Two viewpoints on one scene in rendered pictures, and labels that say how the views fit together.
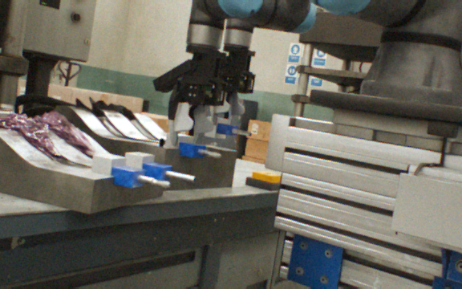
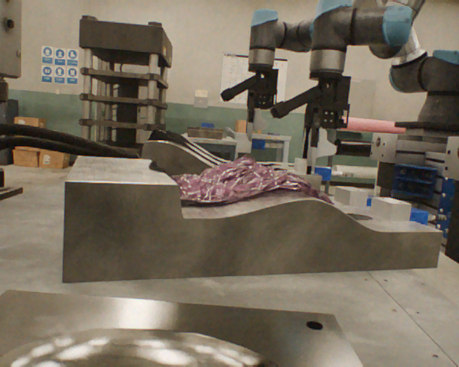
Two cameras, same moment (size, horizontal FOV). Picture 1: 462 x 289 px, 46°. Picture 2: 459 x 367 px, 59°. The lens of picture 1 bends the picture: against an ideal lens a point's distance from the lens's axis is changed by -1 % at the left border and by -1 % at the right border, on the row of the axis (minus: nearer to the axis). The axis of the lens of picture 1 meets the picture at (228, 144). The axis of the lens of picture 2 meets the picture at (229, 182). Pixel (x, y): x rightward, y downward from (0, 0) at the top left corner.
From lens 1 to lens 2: 94 cm
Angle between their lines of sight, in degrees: 36
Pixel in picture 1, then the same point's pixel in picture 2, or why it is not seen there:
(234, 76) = (269, 95)
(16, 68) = (2, 94)
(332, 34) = (110, 40)
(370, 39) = (144, 46)
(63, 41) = (1, 53)
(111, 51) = not seen: outside the picture
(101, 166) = (401, 213)
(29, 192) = (371, 262)
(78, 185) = (426, 241)
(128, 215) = not seen: hidden behind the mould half
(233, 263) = not seen: hidden behind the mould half
